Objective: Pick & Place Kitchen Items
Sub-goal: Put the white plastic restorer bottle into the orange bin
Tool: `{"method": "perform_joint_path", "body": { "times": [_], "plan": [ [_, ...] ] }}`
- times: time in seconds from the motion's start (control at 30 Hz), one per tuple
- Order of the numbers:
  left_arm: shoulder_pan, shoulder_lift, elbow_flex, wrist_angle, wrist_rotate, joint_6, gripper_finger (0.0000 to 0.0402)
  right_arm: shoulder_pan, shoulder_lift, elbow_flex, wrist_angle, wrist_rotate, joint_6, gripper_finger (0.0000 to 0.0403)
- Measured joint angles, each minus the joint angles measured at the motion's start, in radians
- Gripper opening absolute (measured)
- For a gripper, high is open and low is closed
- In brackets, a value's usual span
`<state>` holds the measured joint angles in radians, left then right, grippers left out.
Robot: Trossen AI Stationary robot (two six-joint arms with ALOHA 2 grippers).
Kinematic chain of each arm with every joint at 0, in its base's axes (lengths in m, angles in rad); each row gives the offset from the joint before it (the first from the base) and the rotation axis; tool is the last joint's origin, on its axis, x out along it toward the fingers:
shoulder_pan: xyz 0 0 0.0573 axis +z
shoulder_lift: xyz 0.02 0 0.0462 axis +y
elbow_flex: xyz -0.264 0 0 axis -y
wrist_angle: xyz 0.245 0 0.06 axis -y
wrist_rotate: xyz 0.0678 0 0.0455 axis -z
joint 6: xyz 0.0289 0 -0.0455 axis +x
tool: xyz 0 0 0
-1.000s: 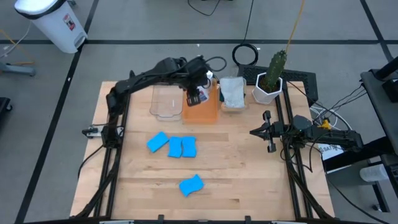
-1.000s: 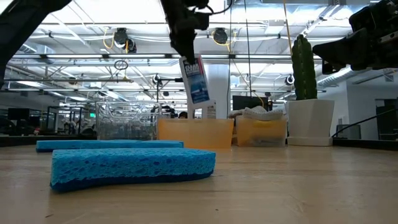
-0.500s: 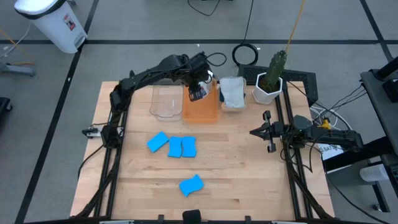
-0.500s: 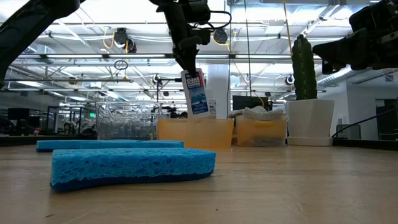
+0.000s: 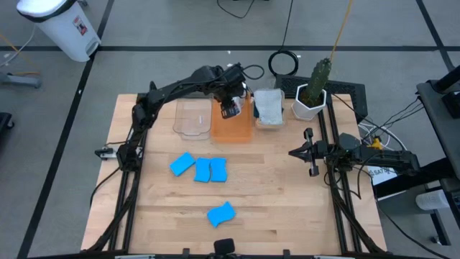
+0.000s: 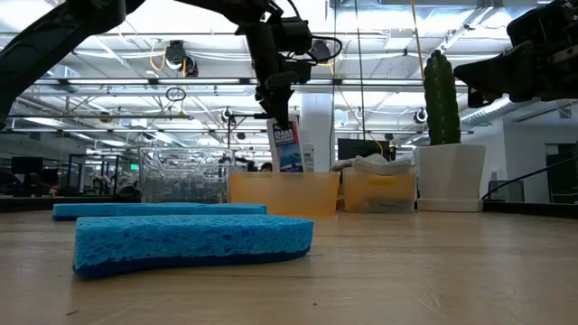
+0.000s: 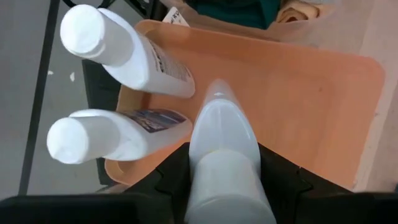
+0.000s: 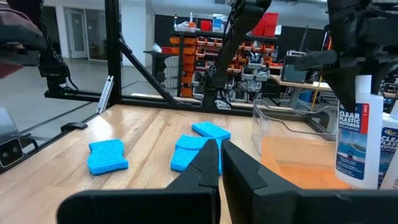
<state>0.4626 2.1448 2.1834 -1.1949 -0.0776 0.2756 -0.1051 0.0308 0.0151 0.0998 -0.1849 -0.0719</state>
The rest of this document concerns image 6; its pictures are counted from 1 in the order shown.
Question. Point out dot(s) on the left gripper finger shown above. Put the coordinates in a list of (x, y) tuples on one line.
[(280, 99)]

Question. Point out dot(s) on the white plastic restorer bottle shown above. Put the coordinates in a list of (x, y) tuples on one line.
[(286, 153), (309, 158)]

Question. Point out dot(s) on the grey waffle cloth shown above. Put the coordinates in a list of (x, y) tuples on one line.
[(379, 164)]

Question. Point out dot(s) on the orange cloth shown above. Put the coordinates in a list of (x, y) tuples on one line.
[(384, 189)]

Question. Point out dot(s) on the light grey cloth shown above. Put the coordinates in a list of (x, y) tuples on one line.
[(381, 206)]

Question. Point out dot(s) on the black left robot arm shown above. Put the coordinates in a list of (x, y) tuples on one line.
[(45, 40)]

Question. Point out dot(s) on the person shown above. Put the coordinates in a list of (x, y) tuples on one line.
[(251, 166), (266, 167)]

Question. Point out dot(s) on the white planter pot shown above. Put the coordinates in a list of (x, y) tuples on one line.
[(451, 180)]

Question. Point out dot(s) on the black monitor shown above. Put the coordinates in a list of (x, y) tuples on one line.
[(361, 146), (27, 166)]

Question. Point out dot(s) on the orange plastic bin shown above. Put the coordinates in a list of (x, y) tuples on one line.
[(284, 194)]

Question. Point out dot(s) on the large clear plastic bin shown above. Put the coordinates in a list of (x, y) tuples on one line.
[(185, 180)]

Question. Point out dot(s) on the black metal rig frame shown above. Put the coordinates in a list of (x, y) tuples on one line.
[(27, 204)]

